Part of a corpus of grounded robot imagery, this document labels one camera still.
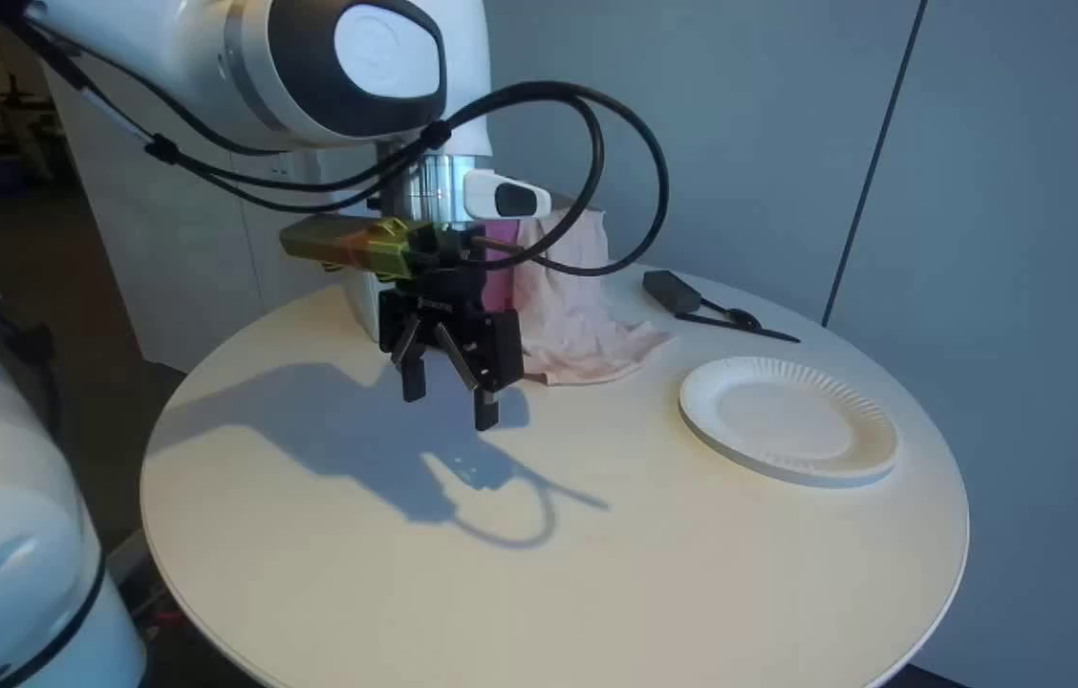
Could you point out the pale pink cloth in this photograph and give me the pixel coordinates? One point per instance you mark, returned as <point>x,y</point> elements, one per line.
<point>567,326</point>

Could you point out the magenta cloth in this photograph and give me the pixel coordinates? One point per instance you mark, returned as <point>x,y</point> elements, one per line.
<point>499,278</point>

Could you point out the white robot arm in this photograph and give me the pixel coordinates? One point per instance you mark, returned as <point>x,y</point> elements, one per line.
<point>259,74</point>

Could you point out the white storage box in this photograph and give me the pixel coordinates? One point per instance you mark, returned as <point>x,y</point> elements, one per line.
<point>366,300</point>

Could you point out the white paper plate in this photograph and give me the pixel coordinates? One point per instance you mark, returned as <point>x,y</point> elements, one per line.
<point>790,423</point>

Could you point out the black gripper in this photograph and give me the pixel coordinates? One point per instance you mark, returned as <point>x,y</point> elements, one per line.
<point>440,310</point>

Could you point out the green wrist camera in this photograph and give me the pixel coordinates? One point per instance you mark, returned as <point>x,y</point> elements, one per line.
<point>377,245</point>

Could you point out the round white table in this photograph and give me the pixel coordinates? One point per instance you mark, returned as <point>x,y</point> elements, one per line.
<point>332,533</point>

